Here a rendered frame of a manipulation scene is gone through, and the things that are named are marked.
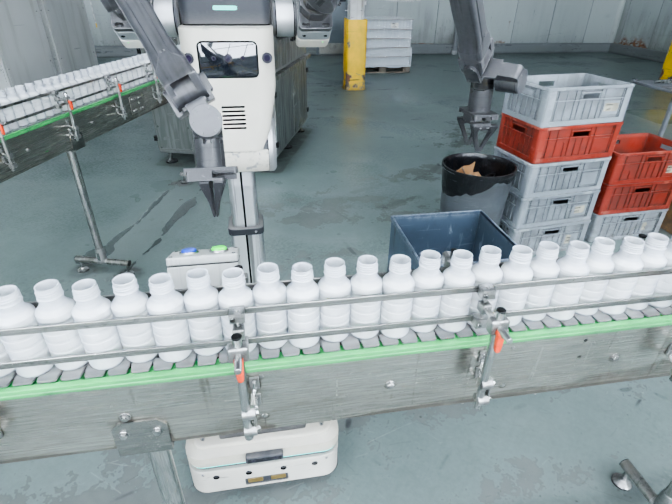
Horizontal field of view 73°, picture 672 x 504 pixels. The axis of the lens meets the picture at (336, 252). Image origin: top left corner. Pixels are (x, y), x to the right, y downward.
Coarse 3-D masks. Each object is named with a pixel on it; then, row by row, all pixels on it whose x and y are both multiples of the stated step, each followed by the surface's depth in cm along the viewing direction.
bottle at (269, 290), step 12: (264, 264) 80; (276, 264) 80; (264, 276) 78; (276, 276) 78; (264, 288) 79; (276, 288) 79; (264, 300) 79; (276, 300) 79; (264, 312) 80; (276, 312) 80; (264, 324) 81; (276, 324) 82; (276, 348) 85
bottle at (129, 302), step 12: (120, 276) 76; (132, 276) 76; (120, 288) 74; (132, 288) 75; (120, 300) 75; (132, 300) 76; (144, 300) 77; (120, 312) 75; (132, 312) 75; (144, 312) 77; (132, 324) 76; (144, 324) 78; (120, 336) 78; (132, 336) 78; (144, 336) 79; (132, 348) 79; (132, 360) 80; (144, 360) 81
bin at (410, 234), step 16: (400, 224) 148; (416, 224) 149; (432, 224) 150; (448, 224) 151; (464, 224) 152; (480, 224) 151; (496, 224) 142; (400, 240) 138; (416, 240) 152; (432, 240) 153; (448, 240) 154; (464, 240) 155; (480, 240) 152; (496, 240) 141; (512, 240) 133; (416, 256) 124
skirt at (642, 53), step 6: (612, 48) 1287; (618, 48) 1266; (624, 48) 1246; (630, 48) 1226; (636, 48) 1207; (642, 48) 1190; (618, 54) 1265; (624, 54) 1247; (630, 54) 1227; (636, 54) 1208; (642, 54) 1190; (648, 54) 1172; (654, 54) 1154; (660, 54) 1137; (666, 54) 1121; (654, 60) 1155; (660, 60) 1139
